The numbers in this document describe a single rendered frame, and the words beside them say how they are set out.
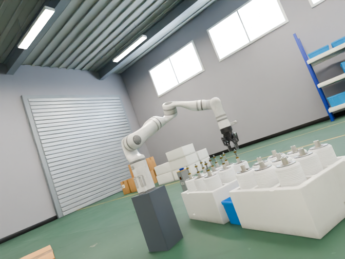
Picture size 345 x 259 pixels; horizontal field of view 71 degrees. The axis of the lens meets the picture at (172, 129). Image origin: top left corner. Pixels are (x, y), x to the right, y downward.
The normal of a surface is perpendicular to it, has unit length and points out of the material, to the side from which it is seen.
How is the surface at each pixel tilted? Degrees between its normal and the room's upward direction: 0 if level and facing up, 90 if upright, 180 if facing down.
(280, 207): 90
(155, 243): 90
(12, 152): 90
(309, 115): 90
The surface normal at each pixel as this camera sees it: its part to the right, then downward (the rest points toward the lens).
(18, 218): 0.74, -0.34
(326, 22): -0.57, 0.12
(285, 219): -0.83, 0.25
